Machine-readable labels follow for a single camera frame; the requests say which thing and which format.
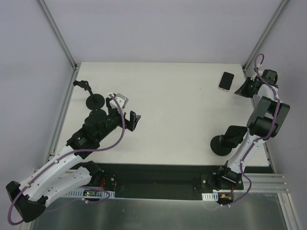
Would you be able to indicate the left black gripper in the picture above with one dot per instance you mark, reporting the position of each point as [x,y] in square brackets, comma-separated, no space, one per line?
[130,120]

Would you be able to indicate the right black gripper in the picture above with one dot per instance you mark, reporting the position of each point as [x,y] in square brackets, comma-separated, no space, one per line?
[247,85]

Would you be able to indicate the pink case smartphone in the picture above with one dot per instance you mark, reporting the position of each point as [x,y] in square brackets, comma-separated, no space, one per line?
[226,81]

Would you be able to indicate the black case smartphone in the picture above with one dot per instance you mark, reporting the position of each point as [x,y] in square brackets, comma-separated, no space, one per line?
[233,136]

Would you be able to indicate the black round-base phone stand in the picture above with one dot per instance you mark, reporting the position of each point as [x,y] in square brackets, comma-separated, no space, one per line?
[217,147]

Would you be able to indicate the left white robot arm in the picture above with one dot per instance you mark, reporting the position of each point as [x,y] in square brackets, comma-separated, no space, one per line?
[67,170]

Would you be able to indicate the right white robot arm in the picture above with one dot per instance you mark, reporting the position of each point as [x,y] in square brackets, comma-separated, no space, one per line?
[263,124]

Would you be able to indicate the black gooseneck phone stand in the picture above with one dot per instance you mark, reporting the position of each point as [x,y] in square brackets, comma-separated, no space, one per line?
[94,101]

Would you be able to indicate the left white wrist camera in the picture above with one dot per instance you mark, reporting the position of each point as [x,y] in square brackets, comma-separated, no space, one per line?
[117,98]

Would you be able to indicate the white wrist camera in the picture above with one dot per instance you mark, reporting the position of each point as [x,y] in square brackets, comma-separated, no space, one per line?
[117,98]
[257,73]

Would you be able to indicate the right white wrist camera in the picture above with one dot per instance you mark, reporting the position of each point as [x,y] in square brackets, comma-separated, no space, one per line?
[257,73]

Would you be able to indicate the left white cable duct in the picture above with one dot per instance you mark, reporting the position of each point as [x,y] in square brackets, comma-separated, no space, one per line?
[89,193]

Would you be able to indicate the white cable duct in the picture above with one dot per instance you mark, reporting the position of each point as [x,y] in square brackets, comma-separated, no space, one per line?
[210,196]
[89,193]

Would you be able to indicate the aluminium rail bar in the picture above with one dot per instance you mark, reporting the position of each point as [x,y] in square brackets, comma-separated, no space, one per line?
[268,183]

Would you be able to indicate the right aluminium frame post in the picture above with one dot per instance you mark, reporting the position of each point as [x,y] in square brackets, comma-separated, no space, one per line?
[283,4]

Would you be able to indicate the aluminium frame post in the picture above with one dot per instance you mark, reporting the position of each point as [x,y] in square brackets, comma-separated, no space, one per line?
[283,4]
[56,32]

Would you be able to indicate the right white cable duct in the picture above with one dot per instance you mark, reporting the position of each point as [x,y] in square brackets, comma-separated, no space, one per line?
[210,196]

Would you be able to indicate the left aluminium frame post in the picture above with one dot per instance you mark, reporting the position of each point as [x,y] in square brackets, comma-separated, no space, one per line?
[56,32]

